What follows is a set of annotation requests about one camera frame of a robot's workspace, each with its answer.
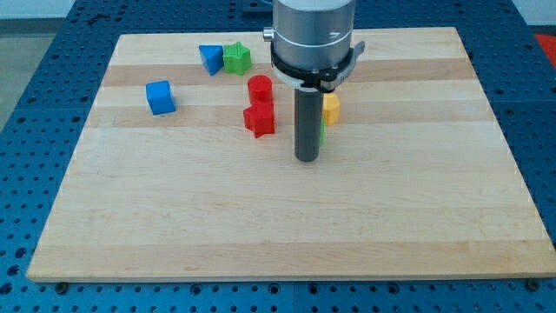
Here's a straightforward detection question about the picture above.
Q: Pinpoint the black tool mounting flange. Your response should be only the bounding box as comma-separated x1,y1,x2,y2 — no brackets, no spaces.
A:
270,41,366,93

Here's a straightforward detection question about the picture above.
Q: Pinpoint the blue cube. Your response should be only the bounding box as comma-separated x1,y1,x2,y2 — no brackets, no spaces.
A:
145,80,175,116

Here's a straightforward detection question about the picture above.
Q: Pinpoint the yellow hexagon block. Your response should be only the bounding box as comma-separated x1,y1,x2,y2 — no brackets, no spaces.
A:
322,93,341,126

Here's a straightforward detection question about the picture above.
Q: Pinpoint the red cylinder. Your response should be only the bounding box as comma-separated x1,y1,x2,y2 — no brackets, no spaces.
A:
248,75,273,103

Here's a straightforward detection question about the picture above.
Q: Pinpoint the green star block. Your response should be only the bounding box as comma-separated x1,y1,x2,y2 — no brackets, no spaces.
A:
222,42,252,76

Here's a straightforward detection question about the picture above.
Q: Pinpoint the green block behind rod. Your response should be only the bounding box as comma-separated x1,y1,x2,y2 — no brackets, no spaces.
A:
319,120,327,147

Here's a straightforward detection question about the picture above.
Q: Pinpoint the red star block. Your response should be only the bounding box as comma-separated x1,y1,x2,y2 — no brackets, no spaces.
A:
243,103,275,138

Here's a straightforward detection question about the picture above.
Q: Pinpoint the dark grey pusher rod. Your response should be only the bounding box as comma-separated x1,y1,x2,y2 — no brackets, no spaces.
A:
295,90,323,162

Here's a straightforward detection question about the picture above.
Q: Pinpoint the blue triangular prism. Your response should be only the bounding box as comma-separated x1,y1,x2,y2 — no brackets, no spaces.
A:
199,44,224,76

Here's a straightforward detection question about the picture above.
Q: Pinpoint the wooden board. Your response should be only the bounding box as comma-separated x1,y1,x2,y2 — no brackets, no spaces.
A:
27,27,555,283

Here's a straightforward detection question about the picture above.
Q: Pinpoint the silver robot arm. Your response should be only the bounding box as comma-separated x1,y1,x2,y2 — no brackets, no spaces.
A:
262,0,356,70

